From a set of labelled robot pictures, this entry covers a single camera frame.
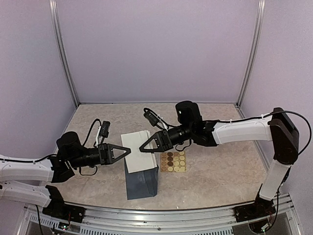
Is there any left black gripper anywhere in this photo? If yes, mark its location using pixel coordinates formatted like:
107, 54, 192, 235
68, 143, 131, 168

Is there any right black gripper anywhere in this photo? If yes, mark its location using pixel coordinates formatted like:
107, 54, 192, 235
139, 124, 193, 152

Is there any beige lined letter paper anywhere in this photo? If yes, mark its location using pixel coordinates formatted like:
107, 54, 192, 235
121, 130, 157, 173

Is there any round sticker seal sheet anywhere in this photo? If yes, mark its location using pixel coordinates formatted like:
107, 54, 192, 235
160, 151, 186, 173

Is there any blue grey envelope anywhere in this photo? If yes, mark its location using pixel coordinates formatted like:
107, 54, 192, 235
124, 162, 159, 200

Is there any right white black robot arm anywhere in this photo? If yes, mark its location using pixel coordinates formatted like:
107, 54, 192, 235
139, 101, 302, 217

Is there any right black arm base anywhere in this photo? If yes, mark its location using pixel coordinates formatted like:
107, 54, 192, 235
233, 193, 276, 222

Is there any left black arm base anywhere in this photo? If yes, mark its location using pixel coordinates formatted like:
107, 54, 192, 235
42, 185, 86, 223

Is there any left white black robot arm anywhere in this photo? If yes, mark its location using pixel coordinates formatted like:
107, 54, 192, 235
0, 132, 131, 218

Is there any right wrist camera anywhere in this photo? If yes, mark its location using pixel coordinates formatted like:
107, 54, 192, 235
143, 108, 169, 130

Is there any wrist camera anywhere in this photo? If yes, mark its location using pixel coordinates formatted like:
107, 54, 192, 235
95, 121, 111, 146
143, 108, 169, 130

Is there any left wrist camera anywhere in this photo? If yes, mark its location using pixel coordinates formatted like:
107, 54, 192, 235
95, 121, 111, 146

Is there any front aluminium frame rail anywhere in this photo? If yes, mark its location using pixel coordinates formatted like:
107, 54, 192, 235
14, 193, 303, 235

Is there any left aluminium corner post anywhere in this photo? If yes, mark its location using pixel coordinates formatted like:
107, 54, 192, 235
48, 0, 80, 109

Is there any aluminium corner post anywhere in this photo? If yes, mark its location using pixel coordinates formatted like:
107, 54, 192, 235
48, 0, 80, 109
236, 0, 266, 109

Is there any right aluminium corner post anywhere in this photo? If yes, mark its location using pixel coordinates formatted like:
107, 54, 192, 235
236, 0, 266, 109

